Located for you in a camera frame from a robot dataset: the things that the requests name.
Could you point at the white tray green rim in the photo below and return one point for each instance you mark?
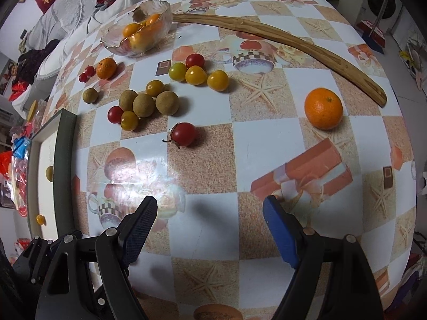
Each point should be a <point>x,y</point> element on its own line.
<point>49,192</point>

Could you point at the red cherry tomato with stem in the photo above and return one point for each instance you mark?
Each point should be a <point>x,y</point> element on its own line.
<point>182,135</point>

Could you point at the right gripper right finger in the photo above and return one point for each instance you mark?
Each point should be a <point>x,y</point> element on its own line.
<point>300,251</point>

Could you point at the snack pile on stool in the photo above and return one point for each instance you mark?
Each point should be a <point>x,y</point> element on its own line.
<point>14,160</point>

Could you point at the white washing machine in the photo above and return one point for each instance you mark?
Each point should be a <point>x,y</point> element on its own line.
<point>370,10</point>

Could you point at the yellow cherry tomato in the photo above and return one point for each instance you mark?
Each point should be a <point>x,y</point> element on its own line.
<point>218,80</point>

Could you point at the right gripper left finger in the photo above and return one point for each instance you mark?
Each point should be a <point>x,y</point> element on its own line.
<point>118,247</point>

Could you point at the red broom and dustpan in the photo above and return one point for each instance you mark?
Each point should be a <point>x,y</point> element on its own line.
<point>368,34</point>

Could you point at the large orange tangerine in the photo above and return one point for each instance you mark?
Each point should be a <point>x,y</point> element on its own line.
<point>323,108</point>

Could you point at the small orange tangerine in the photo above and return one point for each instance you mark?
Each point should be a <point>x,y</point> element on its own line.
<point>106,68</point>

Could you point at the glass fruit bowl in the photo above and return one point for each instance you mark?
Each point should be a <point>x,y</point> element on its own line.
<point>138,31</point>

